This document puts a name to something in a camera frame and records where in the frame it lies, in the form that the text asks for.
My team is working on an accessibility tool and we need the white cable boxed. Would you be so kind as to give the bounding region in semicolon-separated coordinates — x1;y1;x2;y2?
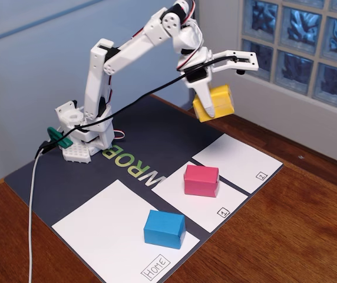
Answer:
28;149;44;283

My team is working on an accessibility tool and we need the yellow paper box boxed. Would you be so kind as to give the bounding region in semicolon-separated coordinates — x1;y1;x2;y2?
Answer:
191;84;235;123

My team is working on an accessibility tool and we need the black camera cable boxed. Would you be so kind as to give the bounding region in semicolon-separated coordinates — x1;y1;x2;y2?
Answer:
34;55;248;160

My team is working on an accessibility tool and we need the green clamp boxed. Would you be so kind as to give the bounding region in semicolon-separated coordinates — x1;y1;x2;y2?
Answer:
47;126;74;149

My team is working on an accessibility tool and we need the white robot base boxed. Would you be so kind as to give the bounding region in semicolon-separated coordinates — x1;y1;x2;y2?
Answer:
54;100;92;164

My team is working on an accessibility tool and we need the white sheet marked two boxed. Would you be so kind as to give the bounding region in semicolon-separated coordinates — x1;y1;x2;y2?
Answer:
191;133;284;195

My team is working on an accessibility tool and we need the pink paper box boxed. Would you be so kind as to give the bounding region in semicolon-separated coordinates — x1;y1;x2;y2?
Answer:
183;164;220;198

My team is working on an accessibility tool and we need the blue paper box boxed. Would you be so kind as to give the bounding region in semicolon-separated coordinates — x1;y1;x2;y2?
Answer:
143;209;187;250

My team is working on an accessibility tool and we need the white sheet marked one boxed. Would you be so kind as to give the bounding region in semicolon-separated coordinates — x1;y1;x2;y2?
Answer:
150;160;249;233

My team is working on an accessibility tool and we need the dark grey mat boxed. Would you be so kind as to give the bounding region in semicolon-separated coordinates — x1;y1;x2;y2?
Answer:
4;93;284;283

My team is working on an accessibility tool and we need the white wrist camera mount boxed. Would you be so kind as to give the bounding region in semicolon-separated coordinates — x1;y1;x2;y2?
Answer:
209;49;260;75

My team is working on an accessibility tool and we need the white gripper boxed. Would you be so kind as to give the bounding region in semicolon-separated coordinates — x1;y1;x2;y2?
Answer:
176;46;217;119

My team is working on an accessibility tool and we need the white sheet marked home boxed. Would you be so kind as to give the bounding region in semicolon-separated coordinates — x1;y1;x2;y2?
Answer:
51;179;201;281

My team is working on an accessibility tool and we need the glass block window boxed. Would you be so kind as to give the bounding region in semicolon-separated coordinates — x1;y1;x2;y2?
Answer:
239;0;337;114

